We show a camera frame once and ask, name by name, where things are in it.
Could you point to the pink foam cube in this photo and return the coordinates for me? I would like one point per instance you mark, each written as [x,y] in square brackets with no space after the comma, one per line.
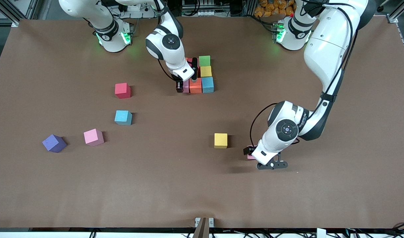
[186,87]
[250,157]
[93,137]

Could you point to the red foam cube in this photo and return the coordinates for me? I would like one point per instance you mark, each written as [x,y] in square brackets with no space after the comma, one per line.
[189,60]
[122,90]

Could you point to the orange foam cube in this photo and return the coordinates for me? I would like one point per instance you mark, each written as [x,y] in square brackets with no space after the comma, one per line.
[196,86]

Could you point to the yellow foam cube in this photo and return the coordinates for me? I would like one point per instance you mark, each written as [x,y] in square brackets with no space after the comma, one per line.
[221,140]
[206,71]

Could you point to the green foam cube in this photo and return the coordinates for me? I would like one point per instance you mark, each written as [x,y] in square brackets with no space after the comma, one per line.
[204,60]

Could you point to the blue foam cube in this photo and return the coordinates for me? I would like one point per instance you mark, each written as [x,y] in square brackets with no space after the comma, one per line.
[123,117]
[207,84]

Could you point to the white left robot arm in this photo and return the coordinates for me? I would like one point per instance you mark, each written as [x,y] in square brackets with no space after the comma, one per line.
[324,59]

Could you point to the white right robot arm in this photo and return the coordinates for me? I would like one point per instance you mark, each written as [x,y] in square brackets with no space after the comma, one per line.
[165,41]

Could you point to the brown paper table cover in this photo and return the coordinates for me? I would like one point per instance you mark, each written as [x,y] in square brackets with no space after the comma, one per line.
[202,191]

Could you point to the white power strip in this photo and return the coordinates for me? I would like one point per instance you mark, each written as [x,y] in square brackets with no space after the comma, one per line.
[142,14]
[205,13]

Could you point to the brown vertical bar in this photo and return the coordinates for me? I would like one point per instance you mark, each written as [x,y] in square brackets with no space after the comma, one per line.
[202,229]

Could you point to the small white block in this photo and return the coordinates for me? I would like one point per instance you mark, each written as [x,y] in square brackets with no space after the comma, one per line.
[321,233]

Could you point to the pile of orange bags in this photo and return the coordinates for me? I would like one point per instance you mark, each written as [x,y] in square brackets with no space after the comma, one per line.
[274,8]

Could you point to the purple foam cube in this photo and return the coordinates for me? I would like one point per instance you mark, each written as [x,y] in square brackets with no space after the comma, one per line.
[54,143]

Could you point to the silver metal bracket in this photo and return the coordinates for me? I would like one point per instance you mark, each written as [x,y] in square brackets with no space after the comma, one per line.
[211,222]

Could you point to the aluminium frame profile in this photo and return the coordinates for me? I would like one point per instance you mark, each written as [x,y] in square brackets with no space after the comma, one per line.
[395,16]
[7,12]

